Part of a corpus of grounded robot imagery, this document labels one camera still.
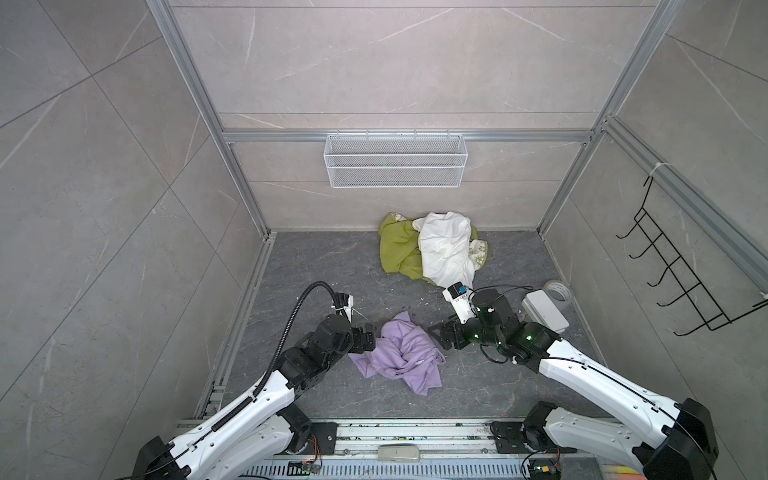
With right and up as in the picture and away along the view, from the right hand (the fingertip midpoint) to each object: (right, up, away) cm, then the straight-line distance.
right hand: (439, 321), depth 77 cm
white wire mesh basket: (-11, +50, +23) cm, 57 cm away
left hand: (-20, 0, +1) cm, 20 cm away
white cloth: (+6, +23, +27) cm, 35 cm away
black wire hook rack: (+55, +14, -9) cm, 57 cm away
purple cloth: (-9, -8, +2) cm, 13 cm away
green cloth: (-9, +20, +30) cm, 37 cm away
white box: (+35, 0, +16) cm, 38 cm away
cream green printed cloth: (+19, +19, +30) cm, 40 cm away
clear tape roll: (+45, +5, +24) cm, 51 cm away
